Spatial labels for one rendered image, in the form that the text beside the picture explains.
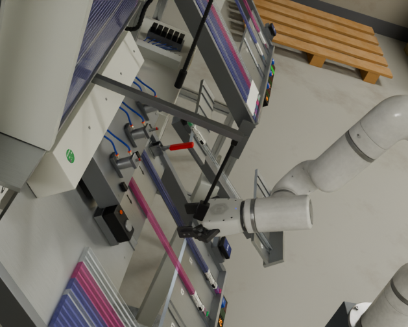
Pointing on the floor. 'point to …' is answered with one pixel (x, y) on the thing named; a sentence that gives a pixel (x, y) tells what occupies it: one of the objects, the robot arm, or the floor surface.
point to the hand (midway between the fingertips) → (185, 220)
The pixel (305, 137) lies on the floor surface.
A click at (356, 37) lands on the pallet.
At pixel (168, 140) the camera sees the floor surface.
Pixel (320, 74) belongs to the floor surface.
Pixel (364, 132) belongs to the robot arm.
